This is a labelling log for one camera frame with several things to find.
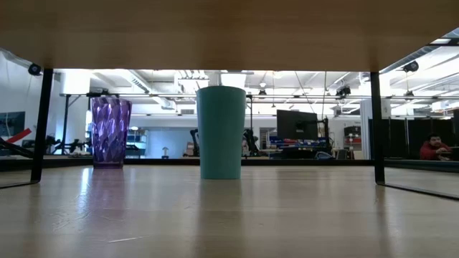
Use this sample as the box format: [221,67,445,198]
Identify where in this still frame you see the teal plastic cup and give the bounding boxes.
[196,85,247,181]

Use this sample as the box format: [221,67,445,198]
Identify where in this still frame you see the purple faceted plastic tumbler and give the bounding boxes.
[90,96,133,170]

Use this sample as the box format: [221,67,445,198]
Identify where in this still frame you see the wooden shelf board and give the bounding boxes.
[0,0,459,73]

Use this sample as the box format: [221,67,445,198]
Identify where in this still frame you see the black metal shelf leg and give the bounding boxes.
[370,71,459,201]
[0,68,55,190]

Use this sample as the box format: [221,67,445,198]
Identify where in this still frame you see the blue storage bins rack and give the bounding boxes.
[268,135,322,150]

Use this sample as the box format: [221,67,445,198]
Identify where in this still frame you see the black computer monitor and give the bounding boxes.
[276,109,319,141]

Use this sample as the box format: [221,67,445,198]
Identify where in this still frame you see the black background robot arms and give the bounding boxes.
[45,134,93,155]

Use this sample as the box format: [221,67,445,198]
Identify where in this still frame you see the dark partition panels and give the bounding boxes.
[369,118,459,161]

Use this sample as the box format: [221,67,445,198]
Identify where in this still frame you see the black metal rig frame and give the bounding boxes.
[60,92,121,157]
[246,94,254,135]

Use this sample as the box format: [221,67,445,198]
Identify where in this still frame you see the dark wall picture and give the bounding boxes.
[0,111,27,137]

